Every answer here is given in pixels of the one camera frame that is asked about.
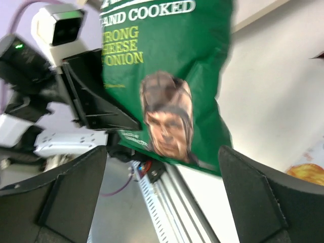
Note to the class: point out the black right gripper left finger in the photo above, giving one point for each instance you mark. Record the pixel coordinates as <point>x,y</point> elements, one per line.
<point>55,206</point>

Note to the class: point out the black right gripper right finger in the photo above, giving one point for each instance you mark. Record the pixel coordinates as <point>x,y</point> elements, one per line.
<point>268,205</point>

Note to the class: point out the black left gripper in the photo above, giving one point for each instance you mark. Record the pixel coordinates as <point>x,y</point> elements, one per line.
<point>80,86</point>

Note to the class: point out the brown Chuba barbecue chips bag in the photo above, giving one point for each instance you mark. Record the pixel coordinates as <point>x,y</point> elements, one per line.
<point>310,166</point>

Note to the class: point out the green Real hand cooked bag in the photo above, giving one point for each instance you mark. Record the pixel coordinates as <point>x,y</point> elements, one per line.
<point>162,62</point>

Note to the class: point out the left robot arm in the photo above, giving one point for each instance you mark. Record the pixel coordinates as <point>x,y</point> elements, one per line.
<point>24,142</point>

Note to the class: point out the white two-tier wooden shelf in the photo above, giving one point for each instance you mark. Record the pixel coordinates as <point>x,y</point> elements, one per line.
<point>248,11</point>

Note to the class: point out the white slotted cable duct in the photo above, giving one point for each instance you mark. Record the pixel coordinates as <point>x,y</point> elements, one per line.
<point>161,216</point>

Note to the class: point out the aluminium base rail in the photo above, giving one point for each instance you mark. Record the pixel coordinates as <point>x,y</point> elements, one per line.
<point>185,218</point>

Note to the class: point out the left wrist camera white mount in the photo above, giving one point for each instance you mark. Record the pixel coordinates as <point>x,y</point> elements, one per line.
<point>56,29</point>

